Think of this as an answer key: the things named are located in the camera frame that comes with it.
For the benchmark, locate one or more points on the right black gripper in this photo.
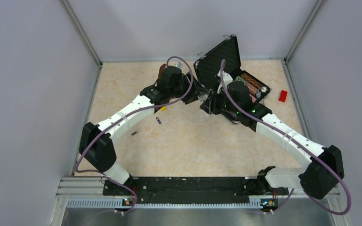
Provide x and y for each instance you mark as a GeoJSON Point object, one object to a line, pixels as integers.
{"type": "Point", "coordinates": [210, 105]}

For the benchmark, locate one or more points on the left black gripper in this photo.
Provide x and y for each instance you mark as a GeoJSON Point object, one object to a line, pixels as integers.
{"type": "Point", "coordinates": [195, 90]}

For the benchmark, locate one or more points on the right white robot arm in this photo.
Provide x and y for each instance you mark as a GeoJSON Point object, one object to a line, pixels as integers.
{"type": "Point", "coordinates": [320, 167]}

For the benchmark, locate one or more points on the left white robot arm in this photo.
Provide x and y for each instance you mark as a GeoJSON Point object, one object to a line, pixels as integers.
{"type": "Point", "coordinates": [98, 140]}

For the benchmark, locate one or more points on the black poker chip case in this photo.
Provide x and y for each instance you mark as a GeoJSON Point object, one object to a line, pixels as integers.
{"type": "Point", "coordinates": [207, 68]}

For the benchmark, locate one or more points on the brown metronome with clear cover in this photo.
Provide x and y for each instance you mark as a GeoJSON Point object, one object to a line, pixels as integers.
{"type": "Point", "coordinates": [161, 71]}

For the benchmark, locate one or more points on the red toy block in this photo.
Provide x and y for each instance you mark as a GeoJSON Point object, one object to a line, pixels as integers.
{"type": "Point", "coordinates": [283, 96]}

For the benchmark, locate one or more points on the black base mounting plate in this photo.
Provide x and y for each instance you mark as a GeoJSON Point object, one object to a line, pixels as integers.
{"type": "Point", "coordinates": [192, 190]}

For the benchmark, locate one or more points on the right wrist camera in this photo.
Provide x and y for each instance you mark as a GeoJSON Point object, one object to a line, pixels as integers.
{"type": "Point", "coordinates": [225, 80]}

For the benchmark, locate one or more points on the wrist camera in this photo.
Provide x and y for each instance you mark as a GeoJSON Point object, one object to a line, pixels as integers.
{"type": "Point", "coordinates": [179, 65]}
{"type": "Point", "coordinates": [225, 80]}

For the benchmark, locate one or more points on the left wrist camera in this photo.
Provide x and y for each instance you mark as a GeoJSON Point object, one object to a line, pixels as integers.
{"type": "Point", "coordinates": [179, 65]}

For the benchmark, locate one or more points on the aluminium frame rail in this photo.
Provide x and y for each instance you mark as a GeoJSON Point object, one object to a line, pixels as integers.
{"type": "Point", "coordinates": [88, 192]}

